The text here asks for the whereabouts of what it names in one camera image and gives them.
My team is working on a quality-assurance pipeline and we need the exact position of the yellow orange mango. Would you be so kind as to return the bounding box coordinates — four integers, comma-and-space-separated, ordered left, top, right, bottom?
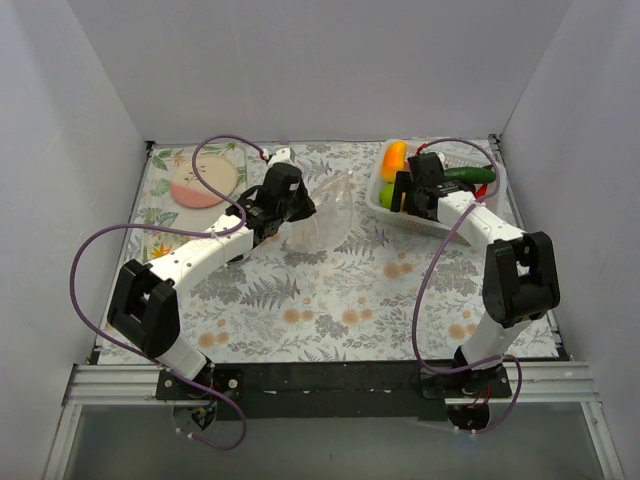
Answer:
381, 141, 407, 183

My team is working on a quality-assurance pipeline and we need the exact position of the leaf pattern tray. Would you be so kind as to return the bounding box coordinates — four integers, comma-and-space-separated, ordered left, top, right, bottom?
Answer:
124, 141, 248, 263

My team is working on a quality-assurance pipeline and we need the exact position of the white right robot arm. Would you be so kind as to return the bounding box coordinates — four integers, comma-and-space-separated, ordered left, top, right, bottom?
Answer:
391, 152, 560, 398

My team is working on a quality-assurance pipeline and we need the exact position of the floral small bowl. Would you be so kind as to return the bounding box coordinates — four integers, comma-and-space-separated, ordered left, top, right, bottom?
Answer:
142, 233, 175, 262

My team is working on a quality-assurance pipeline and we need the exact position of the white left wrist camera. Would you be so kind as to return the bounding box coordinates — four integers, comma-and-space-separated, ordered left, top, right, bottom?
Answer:
261, 147, 295, 168

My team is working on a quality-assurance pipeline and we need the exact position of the green cucumber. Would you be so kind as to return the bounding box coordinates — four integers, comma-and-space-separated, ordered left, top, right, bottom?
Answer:
444, 166, 497, 184

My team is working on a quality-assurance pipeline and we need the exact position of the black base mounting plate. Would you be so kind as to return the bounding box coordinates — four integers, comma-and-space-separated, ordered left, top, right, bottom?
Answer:
155, 360, 512, 425

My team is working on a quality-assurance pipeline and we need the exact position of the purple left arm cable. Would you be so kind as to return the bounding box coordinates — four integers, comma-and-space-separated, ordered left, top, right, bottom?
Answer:
68, 132, 271, 359

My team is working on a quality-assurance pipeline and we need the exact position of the white plastic basket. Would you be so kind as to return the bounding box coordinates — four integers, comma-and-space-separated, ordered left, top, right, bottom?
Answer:
365, 138, 509, 246

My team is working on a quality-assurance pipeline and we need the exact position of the clear zip top bag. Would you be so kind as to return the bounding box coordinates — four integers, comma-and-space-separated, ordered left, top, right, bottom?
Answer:
286, 171, 354, 254

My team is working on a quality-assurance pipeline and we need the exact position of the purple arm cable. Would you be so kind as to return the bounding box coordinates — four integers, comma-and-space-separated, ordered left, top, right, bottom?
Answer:
411, 137, 524, 434
68, 132, 271, 359

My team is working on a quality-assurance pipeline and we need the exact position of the orange carrot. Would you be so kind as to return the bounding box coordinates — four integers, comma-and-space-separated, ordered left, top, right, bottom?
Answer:
475, 184, 489, 201

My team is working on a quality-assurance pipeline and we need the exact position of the floral table mat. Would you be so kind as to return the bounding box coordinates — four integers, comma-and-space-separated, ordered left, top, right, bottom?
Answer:
97, 139, 560, 364

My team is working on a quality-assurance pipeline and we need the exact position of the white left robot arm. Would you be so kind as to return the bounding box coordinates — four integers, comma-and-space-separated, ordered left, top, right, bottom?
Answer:
107, 162, 316, 400

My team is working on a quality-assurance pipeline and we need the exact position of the pink white round plate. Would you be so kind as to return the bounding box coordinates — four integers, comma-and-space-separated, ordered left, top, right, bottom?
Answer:
169, 155, 239, 209

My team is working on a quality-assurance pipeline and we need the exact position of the green apple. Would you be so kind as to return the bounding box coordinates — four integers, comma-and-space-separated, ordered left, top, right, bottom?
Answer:
378, 183, 394, 210

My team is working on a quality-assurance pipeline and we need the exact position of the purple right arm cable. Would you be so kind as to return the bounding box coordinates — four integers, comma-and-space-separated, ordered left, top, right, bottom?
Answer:
411, 137, 524, 434

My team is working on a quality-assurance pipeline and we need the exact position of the aluminium frame rail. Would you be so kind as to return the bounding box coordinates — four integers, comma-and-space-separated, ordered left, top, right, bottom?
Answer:
65, 361, 600, 405

